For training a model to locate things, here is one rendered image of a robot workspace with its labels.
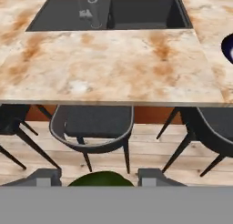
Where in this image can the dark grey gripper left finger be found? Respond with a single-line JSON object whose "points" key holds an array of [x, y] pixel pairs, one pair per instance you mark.
{"points": [[45, 176]]}

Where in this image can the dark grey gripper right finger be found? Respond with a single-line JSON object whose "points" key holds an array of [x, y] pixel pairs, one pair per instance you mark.
{"points": [[151, 176]]}

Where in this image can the dark blue plate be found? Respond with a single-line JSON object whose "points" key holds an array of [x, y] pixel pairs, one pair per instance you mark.
{"points": [[228, 47]]}

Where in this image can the green round plant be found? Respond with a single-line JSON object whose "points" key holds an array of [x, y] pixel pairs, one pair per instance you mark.
{"points": [[101, 179]]}

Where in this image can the dark grey chair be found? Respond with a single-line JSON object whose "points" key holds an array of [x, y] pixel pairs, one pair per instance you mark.
{"points": [[203, 130], [15, 124], [94, 127]]}

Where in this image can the dark grey sink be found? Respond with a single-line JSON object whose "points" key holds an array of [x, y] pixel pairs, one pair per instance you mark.
{"points": [[115, 12]]}

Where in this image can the grey metal tap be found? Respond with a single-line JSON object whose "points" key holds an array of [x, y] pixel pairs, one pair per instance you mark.
{"points": [[92, 13]]}

